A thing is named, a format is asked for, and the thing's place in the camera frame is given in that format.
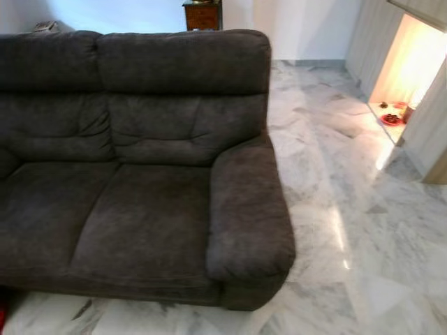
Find dark grey fabric sofa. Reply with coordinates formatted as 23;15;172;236
0;29;297;312

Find red bowl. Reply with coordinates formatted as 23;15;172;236
381;113;405;127

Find dark wooden cabinet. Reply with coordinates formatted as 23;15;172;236
183;0;224;32

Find small grey remote control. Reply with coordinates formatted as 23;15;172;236
31;21;59;34

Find beige wall cabinet with niche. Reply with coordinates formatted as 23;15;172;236
345;0;447;186

